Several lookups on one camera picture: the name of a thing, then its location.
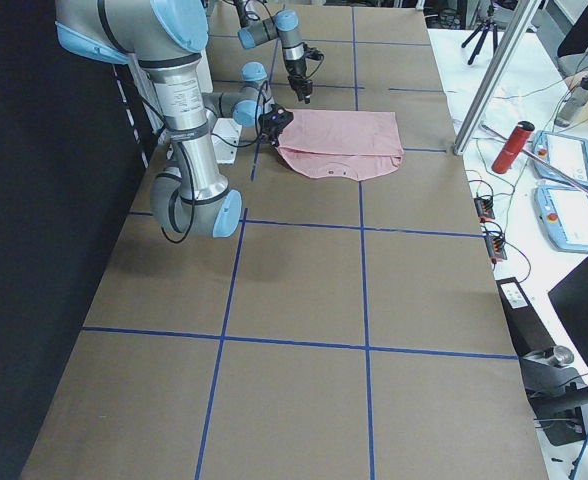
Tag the black camera tripod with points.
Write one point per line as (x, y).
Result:
(487, 27)

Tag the black metal clamp stand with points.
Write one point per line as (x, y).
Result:
(557, 394)

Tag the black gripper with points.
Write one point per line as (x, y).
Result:
(268, 129)
(294, 68)

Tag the black office chair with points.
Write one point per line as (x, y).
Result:
(572, 53)

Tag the grey clear water bottle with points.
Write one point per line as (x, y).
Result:
(577, 100)

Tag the pink snoopy t-shirt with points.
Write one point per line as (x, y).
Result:
(357, 145)

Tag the blue teach pendant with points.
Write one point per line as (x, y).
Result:
(563, 213)
(568, 154)

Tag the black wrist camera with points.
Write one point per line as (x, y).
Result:
(313, 53)
(277, 115)

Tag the reacher grabber stick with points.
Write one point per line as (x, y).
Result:
(544, 170)

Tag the black box with label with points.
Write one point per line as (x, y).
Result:
(527, 331)

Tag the upper orange black connector box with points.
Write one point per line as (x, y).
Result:
(484, 208)

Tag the upper blue teach pendant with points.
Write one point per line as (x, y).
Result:
(568, 154)

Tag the lower orange black connector box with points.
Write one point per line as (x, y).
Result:
(495, 246)

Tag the aluminium frame post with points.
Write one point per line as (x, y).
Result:
(506, 48)

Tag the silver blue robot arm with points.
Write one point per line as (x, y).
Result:
(190, 195)
(284, 26)

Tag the lower blue teach pendant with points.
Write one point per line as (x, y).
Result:
(563, 213)

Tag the red water bottle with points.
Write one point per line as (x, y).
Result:
(512, 147)

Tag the white pedestal column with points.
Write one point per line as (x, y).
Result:
(224, 140)

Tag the orange black connector box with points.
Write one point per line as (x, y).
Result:
(495, 246)
(484, 208)

